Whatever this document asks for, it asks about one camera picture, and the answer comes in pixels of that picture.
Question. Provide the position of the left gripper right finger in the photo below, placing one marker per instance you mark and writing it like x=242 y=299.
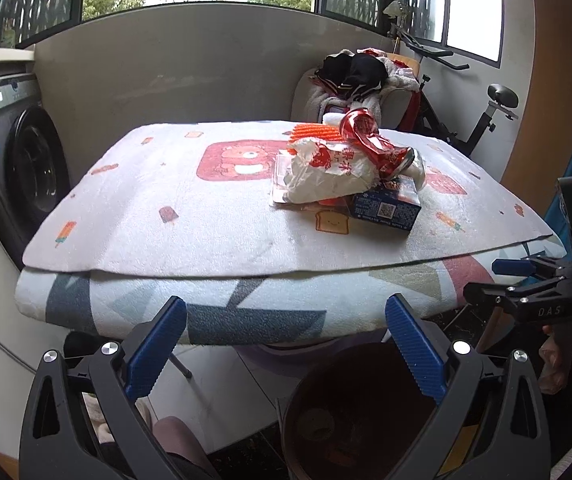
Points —
x=419 y=352

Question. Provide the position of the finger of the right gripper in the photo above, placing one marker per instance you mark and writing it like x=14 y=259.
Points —
x=503 y=295
x=514 y=267

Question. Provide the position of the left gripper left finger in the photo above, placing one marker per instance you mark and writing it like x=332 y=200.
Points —
x=148 y=347

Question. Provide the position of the crushed red cola can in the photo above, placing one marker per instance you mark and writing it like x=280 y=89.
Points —
x=360 y=129

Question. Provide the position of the white paper wrapper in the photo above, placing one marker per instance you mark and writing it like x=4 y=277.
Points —
x=323 y=170

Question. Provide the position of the clear plastic box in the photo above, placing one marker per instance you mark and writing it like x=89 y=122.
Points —
x=281 y=176

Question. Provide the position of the white tissue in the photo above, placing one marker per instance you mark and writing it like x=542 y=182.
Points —
x=414 y=168

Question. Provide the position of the person's right hand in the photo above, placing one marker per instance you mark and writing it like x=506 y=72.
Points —
x=553 y=376

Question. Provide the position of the geometric patterned mattress pad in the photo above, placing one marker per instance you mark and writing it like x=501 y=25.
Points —
x=276 y=310

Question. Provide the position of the blue white small carton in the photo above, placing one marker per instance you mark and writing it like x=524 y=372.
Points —
x=392 y=203

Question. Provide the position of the black exercise bike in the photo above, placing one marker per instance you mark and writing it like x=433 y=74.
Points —
x=452 y=103

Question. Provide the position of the white cartoon bear blanket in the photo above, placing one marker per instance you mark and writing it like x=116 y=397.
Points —
x=196 y=201

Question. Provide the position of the orange ridged sponge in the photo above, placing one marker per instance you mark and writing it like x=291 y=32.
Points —
x=315 y=131

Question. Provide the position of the pile of clothes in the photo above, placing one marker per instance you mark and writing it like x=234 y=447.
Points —
x=355 y=76

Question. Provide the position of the grey front-load washing machine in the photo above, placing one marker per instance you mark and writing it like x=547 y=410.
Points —
x=34 y=176

